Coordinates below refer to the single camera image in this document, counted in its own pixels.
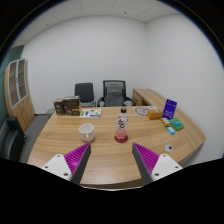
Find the orange wooden box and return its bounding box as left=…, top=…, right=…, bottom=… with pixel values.
left=146, top=107, right=164, bottom=121

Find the small tan box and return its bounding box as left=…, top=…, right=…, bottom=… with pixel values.
left=161, top=117, right=172, bottom=128

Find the small blue box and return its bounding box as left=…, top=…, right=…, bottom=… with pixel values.
left=166, top=125, right=176, bottom=136

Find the black leather armchair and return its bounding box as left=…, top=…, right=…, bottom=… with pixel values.
left=0, top=115, right=27, bottom=162

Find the dark brown carton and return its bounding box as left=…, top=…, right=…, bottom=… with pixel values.
left=63, top=95, right=81, bottom=108

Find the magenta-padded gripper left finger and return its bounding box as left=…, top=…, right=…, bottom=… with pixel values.
left=40, top=142, right=92, bottom=185

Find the flat round red coaster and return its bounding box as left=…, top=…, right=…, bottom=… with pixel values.
left=114, top=134, right=129, bottom=144

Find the small dark brown box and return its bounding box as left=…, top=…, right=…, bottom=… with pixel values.
left=53, top=97, right=65, bottom=117

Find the wooden glass-door shelf cabinet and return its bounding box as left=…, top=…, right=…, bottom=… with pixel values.
left=3, top=58, right=35, bottom=133

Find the dark grey office chair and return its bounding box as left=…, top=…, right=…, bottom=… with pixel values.
left=73, top=82, right=97, bottom=108

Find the tan cardboard carton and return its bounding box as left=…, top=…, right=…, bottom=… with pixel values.
left=63, top=104, right=83, bottom=117

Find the white printed leaflet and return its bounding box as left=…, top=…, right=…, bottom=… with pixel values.
left=79, top=108, right=102, bottom=118

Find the white patterned ceramic mug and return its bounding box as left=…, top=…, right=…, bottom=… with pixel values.
left=78, top=122, right=96, bottom=143

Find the black mesh office chair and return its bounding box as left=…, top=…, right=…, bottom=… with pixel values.
left=96, top=79, right=137, bottom=108

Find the clear pink drink bottle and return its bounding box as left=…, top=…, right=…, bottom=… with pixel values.
left=114, top=107, right=129, bottom=142

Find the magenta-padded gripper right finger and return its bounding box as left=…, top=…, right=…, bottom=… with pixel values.
left=131, top=142, right=184, bottom=186

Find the grey waste bin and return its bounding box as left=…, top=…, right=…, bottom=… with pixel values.
left=45, top=107, right=56, bottom=118

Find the green flat box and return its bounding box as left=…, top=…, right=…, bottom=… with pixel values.
left=168, top=117, right=185, bottom=131

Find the purple standing box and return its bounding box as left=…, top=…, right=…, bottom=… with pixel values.
left=162, top=98, right=178, bottom=120

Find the wooden side desk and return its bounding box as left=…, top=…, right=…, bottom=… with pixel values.
left=131, top=88, right=168, bottom=109

